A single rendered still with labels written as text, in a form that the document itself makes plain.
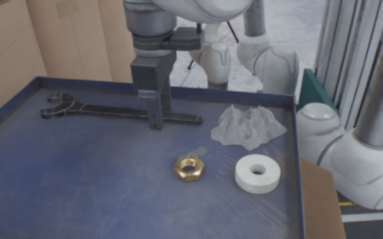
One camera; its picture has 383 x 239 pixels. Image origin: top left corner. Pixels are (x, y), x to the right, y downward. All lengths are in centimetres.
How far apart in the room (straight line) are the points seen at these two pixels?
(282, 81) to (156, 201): 105
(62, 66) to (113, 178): 74
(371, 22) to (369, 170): 43
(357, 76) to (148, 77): 77
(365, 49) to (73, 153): 89
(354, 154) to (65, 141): 72
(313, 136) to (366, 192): 23
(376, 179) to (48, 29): 110
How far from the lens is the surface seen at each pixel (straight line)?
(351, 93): 118
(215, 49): 130
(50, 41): 120
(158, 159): 58
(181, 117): 66
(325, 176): 74
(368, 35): 111
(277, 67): 144
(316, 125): 104
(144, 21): 54
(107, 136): 66
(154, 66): 55
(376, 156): 95
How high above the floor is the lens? 127
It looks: 36 degrees down
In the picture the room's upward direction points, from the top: 2 degrees counter-clockwise
